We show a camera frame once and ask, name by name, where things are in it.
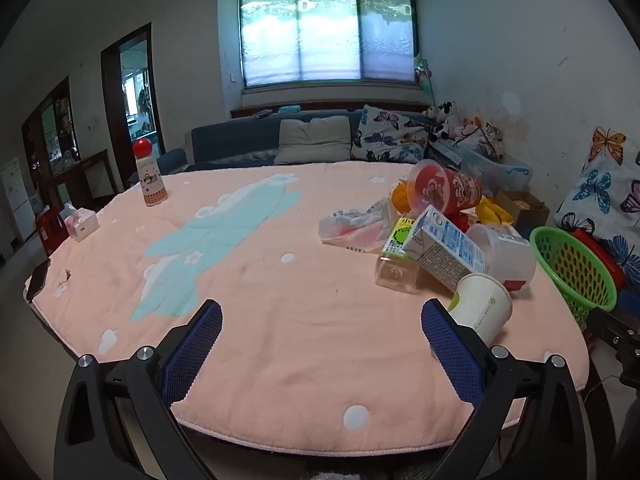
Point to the blue sofa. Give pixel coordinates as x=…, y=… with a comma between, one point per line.
x=225, y=142

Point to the brown cardboard box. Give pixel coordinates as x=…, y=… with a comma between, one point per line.
x=525, y=207

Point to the clear bottle with green label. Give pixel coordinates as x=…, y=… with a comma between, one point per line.
x=397, y=270

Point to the green plastic basket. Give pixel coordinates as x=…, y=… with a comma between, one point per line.
x=575, y=265

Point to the red plastic basin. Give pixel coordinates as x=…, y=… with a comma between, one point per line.
x=600, y=252

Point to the grey remote control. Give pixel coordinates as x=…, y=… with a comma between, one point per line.
x=263, y=114

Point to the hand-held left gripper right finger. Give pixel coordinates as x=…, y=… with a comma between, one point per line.
x=450, y=355

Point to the teal tissue box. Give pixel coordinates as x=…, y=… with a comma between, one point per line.
x=289, y=108

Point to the black flat device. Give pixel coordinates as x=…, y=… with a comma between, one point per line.
x=39, y=280

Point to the orange white plush toy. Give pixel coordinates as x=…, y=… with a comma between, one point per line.
x=477, y=132

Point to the dark wooden door frame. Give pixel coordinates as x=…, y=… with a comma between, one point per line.
x=111, y=105

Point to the white paper cup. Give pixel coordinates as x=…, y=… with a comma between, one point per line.
x=480, y=305

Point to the white red plastic bag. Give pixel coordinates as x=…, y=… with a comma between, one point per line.
x=350, y=230

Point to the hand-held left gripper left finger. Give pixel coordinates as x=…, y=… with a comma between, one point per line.
x=195, y=350

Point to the blue white milk carton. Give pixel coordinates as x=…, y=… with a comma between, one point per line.
x=440, y=245

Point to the dark wooden cabinet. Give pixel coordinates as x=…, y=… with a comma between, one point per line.
x=55, y=130

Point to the large window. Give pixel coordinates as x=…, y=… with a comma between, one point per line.
x=325, y=35

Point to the black white cow plush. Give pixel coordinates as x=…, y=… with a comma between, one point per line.
x=445, y=120

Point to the pink printed blanket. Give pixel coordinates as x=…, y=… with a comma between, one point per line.
x=300, y=285

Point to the red plastic stool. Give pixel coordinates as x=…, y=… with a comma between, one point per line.
x=50, y=232

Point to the clear round plastic tub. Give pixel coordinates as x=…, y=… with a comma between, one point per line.
x=505, y=255

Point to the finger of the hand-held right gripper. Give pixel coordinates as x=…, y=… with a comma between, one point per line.
x=631, y=365
x=612, y=324

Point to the butterfly print pillow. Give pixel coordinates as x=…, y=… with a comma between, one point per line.
x=390, y=132

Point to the red printed plastic cup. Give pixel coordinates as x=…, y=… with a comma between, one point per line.
x=450, y=187

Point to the white refrigerator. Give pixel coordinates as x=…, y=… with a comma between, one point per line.
x=17, y=200

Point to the clear plastic storage box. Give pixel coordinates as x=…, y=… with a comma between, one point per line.
x=500, y=170

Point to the colourful pinwheel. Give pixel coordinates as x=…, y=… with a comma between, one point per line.
x=425, y=75

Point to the beige pillow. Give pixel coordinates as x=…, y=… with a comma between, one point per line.
x=312, y=140

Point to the dark wooden side table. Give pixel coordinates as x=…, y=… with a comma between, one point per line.
x=92, y=175

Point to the butterfly print cloth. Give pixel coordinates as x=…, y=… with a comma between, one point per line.
x=607, y=185

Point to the yellow snack wrapper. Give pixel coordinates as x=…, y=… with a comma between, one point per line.
x=492, y=212

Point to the white bottle with red cap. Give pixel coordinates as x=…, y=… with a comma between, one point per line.
x=150, y=180

